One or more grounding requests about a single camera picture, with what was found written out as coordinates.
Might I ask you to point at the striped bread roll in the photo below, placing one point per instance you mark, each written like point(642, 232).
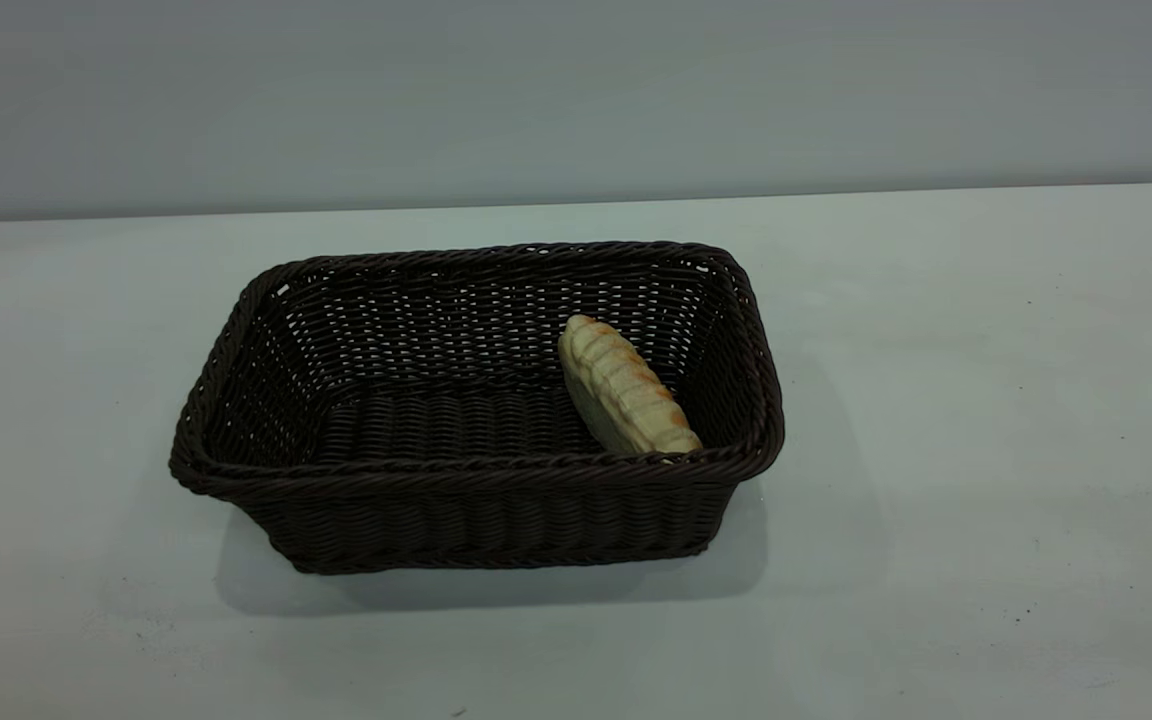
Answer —
point(626, 390)

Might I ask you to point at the black woven basket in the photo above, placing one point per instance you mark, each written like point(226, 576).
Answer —
point(486, 510)

